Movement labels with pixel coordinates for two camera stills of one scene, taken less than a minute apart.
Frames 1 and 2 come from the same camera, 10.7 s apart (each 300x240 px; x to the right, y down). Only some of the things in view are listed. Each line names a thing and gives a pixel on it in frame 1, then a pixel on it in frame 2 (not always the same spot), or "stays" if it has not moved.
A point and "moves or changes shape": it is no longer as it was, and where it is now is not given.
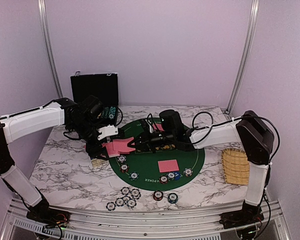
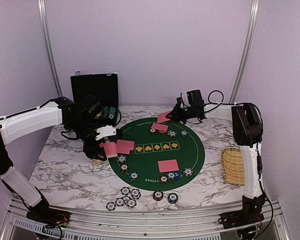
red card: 121,145 moves or changes shape
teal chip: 133,176 stays
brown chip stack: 158,195 stays
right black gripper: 145,144 -> 175,116
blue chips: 188,172 stays
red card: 124,150 stays
